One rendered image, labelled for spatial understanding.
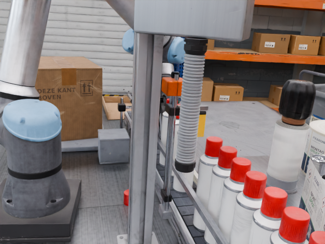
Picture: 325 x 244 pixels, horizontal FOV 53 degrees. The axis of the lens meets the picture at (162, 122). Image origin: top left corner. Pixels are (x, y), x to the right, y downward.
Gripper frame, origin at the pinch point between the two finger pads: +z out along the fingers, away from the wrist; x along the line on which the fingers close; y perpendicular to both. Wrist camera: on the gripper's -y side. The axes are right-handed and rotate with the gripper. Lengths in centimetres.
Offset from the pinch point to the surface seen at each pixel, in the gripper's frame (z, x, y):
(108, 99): -34, 74, -9
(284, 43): -157, 252, 245
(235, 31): -6, -63, -5
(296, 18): -220, 294, 305
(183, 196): 18.1, -20.4, -0.7
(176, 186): 15.5, -19.5, -2.0
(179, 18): -9, -60, -12
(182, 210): 21.1, -25.6, -2.9
